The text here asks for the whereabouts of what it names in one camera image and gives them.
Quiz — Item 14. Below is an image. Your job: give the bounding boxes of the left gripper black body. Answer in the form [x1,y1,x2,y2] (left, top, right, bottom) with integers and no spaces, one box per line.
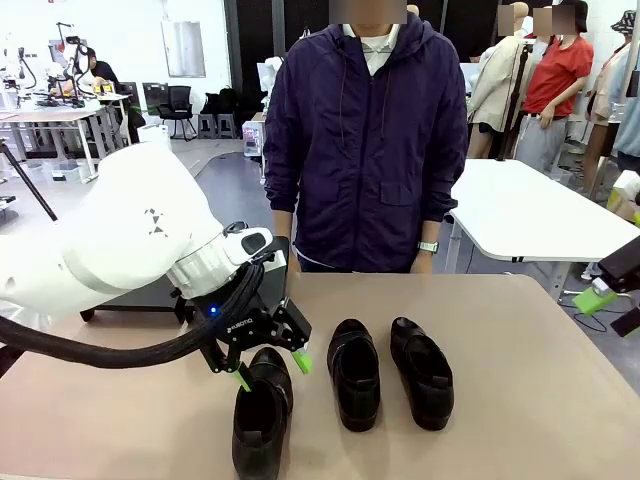
[195,293,282,352]

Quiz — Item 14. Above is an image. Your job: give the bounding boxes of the black leather loafer shoe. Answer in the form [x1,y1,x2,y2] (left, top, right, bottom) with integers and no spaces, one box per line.
[231,346,295,480]
[390,316,455,431]
[326,318,381,433]

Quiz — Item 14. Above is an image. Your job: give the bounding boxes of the person's left forearm purple sleeve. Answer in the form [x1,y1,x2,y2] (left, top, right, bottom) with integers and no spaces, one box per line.
[419,149,470,244]

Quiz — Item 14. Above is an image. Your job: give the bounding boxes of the person's right forearm purple sleeve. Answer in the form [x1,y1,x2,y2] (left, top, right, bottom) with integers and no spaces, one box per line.
[264,159,301,237]

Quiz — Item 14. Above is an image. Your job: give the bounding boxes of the person's left hand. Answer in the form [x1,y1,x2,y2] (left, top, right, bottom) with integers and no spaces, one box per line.
[410,251,436,275]

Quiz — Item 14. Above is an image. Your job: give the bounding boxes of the white table with white legs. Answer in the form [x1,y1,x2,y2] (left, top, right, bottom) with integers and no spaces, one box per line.
[444,158,640,301]

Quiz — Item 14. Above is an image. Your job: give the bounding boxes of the mannequin with bucket hat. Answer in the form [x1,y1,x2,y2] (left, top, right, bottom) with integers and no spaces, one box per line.
[584,9,634,201]

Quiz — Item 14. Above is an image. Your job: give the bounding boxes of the person in purple jacket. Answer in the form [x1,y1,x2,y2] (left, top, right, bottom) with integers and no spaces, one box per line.
[263,12,470,275]

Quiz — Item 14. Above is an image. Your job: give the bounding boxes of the clear water jug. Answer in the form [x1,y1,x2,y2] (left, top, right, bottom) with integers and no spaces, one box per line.
[242,119,261,159]

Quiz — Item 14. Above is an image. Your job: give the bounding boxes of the black tripod pole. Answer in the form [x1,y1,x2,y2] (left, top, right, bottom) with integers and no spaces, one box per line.
[496,42,535,162]

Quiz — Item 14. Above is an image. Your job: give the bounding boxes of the white translucent plastic cover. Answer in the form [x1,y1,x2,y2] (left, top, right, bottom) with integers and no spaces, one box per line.
[0,294,56,334]

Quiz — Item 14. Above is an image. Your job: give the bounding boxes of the figure in red t-shirt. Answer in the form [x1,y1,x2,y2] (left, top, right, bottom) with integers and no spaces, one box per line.
[514,0,596,176]

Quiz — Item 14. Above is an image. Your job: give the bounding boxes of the white air purifier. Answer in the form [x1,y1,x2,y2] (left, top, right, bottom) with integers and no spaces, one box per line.
[137,124,171,147]

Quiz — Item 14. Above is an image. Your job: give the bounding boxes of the mannequin in beige jacket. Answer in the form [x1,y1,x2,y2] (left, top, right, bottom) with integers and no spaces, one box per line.
[468,2,531,161]

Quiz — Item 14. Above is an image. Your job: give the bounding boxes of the black backpack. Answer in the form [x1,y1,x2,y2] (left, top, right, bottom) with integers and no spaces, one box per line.
[199,85,240,117]

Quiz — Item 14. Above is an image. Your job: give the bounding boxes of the black office chair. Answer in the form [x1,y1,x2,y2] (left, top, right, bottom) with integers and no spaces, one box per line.
[158,85,198,142]

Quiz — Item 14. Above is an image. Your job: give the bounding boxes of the clear storage bin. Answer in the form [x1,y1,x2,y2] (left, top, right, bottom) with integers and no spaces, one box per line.
[49,160,81,185]

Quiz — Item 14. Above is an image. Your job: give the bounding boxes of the black slanted tripod leg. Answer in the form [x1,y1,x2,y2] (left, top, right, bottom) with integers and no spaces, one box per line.
[0,139,59,221]

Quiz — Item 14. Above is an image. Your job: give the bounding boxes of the seated person in black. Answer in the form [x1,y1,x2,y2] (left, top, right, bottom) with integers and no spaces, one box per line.
[84,47,146,146]

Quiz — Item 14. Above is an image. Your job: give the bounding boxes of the white desk grey legs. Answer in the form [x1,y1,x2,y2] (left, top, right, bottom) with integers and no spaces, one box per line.
[0,92,134,184]

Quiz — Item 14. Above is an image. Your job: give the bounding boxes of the black floor cable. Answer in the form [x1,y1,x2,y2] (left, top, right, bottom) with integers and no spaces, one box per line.
[574,309,609,334]

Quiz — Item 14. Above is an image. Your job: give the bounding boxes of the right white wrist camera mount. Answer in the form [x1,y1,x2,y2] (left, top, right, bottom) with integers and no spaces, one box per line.
[607,169,640,221]

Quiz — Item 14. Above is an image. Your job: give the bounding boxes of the left arm black cable sleeve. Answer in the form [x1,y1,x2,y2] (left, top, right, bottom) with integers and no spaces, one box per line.
[0,263,266,371]

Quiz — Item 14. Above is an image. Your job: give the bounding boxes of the grey wall panel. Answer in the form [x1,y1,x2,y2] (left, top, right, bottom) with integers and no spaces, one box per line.
[160,20,207,79]

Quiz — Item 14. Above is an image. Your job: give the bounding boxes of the black camera rig on desk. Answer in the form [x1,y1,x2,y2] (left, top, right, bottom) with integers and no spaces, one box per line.
[47,20,96,109]

